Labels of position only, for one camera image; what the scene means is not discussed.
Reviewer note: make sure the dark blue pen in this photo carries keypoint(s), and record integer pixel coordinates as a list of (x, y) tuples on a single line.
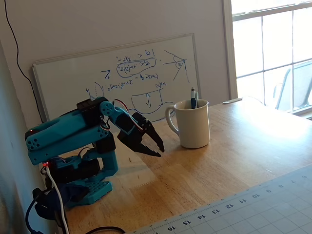
[(193, 100)]

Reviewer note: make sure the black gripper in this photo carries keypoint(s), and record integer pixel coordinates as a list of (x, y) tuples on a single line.
[(138, 139)]

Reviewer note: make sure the white dry erase board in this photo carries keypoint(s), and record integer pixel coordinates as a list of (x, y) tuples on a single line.
[(73, 80)]

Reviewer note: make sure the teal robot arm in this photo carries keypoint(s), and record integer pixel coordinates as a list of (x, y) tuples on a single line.
[(63, 129)]

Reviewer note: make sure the white ceramic mug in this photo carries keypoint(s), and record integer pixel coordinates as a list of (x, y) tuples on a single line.
[(195, 126)]

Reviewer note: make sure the gray gridded cutting mat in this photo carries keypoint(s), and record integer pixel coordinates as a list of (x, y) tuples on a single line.
[(243, 214)]

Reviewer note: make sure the white framed window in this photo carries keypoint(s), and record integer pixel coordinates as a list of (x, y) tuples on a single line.
[(262, 48)]

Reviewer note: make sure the dark blue table clamp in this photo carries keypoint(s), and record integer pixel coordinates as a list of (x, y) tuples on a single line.
[(70, 192)]

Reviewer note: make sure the outdoor patio chair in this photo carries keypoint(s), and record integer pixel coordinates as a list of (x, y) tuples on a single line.
[(302, 85)]

